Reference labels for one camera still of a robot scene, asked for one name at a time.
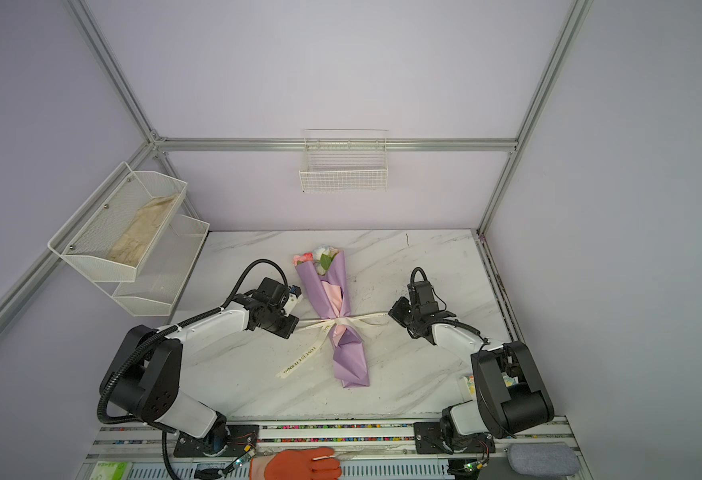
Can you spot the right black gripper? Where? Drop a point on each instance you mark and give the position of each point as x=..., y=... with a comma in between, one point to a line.
x=399, y=311

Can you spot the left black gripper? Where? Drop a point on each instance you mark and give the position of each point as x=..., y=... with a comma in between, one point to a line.
x=289, y=320

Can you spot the cream ribbon roll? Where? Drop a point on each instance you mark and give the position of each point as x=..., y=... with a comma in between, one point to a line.
x=327, y=324

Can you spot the pink purple wrapping paper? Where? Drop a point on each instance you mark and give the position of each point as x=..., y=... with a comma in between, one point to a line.
x=324, y=279

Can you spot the white fake rose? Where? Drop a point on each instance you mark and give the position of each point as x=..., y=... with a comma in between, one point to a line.
x=323, y=258

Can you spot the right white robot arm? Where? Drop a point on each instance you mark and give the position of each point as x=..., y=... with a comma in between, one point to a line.
x=510, y=394

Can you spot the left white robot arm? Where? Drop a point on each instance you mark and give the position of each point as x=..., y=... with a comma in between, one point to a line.
x=143, y=381

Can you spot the colourful tissue pack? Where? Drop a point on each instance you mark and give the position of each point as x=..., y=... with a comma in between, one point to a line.
x=467, y=390

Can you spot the lower white mesh shelf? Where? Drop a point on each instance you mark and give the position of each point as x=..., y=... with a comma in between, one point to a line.
x=160, y=282

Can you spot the white mesh shelf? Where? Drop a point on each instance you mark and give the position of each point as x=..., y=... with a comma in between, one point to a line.
x=85, y=240
x=160, y=282

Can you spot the orange rubber glove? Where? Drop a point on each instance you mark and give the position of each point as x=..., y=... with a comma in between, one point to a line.
x=311, y=464

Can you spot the beige cloth in shelf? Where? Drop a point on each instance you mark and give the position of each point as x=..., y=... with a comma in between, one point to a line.
x=134, y=242

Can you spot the upper white mesh shelf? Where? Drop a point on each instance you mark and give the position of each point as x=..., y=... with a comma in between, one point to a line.
x=85, y=240

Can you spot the grey cloth pad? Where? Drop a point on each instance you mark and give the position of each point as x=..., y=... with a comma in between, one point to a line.
x=550, y=460

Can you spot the green white packet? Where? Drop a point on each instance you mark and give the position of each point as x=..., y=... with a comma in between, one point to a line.
x=110, y=470

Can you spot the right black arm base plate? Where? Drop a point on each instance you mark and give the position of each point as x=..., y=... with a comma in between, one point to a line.
x=443, y=437

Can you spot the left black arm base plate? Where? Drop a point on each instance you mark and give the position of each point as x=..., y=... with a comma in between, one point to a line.
x=223, y=440

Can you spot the white wire wall basket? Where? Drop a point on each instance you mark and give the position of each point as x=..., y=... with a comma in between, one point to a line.
x=344, y=161

